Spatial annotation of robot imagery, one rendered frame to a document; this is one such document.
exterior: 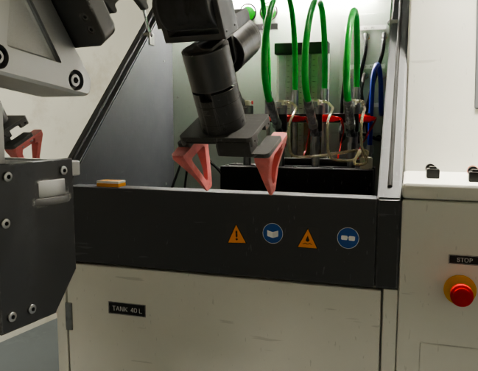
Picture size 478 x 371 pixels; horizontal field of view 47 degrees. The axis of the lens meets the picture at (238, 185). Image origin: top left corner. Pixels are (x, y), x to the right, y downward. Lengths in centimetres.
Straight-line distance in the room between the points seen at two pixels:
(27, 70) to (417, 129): 92
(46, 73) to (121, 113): 95
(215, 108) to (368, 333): 55
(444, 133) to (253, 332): 56
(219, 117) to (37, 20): 30
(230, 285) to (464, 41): 70
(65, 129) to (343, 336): 237
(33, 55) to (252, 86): 119
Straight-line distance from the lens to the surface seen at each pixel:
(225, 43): 66
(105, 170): 130
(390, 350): 105
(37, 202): 57
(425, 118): 121
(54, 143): 309
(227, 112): 66
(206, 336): 111
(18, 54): 41
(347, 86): 109
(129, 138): 140
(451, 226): 98
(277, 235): 101
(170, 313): 113
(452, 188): 97
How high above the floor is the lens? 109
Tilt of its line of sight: 7 degrees down
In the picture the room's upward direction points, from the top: straight up
